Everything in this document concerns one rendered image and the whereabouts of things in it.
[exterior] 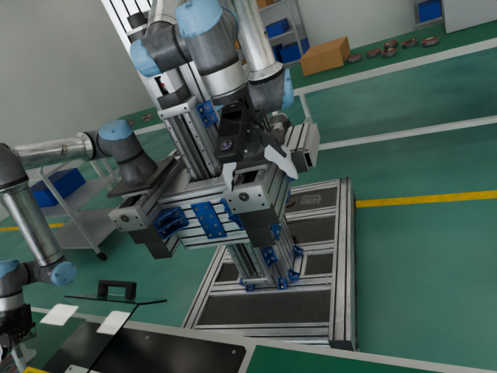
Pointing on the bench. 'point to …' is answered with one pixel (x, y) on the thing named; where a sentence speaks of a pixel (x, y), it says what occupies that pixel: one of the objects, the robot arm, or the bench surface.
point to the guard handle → (117, 286)
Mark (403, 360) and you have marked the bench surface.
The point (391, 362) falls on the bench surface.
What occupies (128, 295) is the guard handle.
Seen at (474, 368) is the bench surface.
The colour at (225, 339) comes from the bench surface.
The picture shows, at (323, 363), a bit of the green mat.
